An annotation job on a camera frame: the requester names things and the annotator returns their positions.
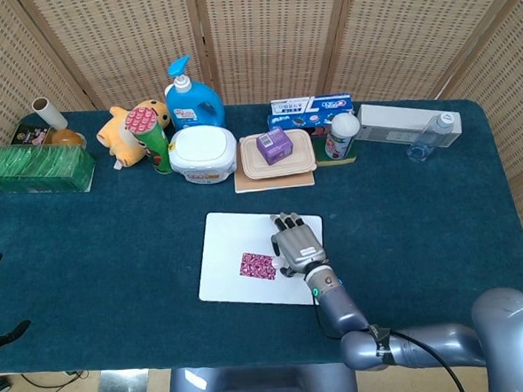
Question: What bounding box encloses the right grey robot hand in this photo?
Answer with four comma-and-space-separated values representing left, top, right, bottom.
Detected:
268, 208, 330, 279

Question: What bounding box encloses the blue-grey robot torso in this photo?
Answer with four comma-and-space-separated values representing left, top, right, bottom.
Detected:
165, 357, 360, 392

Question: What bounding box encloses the wicker folding screen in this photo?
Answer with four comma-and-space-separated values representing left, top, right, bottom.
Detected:
0, 0, 523, 310

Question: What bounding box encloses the blue cookie box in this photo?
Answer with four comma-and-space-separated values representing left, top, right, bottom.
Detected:
269, 92, 355, 118
266, 109, 343, 139

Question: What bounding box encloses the clear plastic water bottle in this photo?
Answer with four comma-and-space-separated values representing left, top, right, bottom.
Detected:
404, 111, 458, 165

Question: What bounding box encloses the yellow plush toy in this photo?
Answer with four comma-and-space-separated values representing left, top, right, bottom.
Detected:
94, 98, 175, 169

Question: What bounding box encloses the black floor cable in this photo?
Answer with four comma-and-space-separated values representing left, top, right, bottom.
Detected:
21, 369, 92, 391

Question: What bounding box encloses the yellow green sponge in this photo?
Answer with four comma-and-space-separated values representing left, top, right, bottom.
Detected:
313, 132, 358, 168

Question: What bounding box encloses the white power strip box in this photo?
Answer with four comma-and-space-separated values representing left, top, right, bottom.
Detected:
355, 98, 464, 153

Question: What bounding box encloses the black printed packet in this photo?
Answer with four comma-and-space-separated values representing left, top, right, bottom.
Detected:
9, 122, 58, 148

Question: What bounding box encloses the white rectangular board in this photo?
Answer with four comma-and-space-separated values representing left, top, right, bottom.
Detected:
193, 205, 329, 314

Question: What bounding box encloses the blue detergent pump bottle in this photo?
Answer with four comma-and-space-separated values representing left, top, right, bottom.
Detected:
161, 51, 227, 134

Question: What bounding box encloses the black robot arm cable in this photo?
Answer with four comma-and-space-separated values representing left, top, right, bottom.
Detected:
315, 294, 470, 392

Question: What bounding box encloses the green chips can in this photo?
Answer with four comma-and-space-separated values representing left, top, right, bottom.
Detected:
124, 106, 174, 177

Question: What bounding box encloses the thin wooden board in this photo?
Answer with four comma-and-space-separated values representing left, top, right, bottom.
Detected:
233, 159, 316, 194

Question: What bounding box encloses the white wet wipes tub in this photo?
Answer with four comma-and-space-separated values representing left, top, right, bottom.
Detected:
167, 124, 239, 188

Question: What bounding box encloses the beige lunch box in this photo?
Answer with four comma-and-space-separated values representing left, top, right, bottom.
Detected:
238, 128, 318, 180

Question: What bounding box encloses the small purple carton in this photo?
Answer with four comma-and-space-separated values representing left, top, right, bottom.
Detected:
255, 128, 296, 166

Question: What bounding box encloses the teal table cloth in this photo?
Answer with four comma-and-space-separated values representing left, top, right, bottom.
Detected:
0, 82, 523, 390

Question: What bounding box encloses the green transparent tea box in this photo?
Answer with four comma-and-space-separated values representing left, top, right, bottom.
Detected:
0, 139, 98, 199

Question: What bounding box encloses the amber translucent jar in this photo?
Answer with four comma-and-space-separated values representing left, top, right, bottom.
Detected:
43, 125, 86, 151

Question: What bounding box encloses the purple patterned packet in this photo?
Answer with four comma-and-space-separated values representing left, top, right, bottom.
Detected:
238, 250, 277, 282

